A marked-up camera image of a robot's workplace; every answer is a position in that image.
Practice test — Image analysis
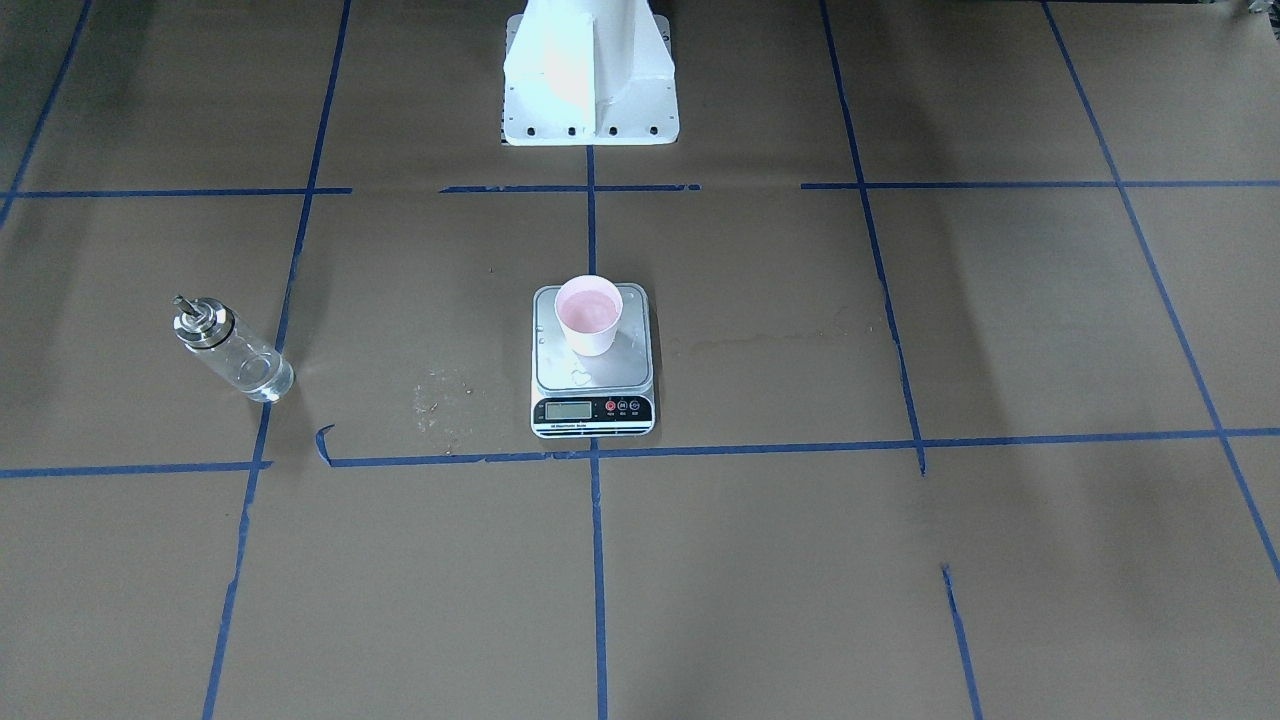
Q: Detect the white digital kitchen scale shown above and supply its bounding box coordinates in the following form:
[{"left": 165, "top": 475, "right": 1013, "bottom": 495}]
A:
[{"left": 530, "top": 283, "right": 658, "bottom": 439}]

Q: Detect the pink paper cup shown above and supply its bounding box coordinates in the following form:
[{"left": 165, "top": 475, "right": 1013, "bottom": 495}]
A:
[{"left": 553, "top": 275, "right": 625, "bottom": 357}]

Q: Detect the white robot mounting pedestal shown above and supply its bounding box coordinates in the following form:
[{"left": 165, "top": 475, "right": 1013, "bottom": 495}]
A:
[{"left": 500, "top": 1, "right": 681, "bottom": 147}]

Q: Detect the glass sauce bottle metal pourer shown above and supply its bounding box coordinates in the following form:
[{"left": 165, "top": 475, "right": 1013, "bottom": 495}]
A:
[{"left": 172, "top": 295, "right": 294, "bottom": 404}]

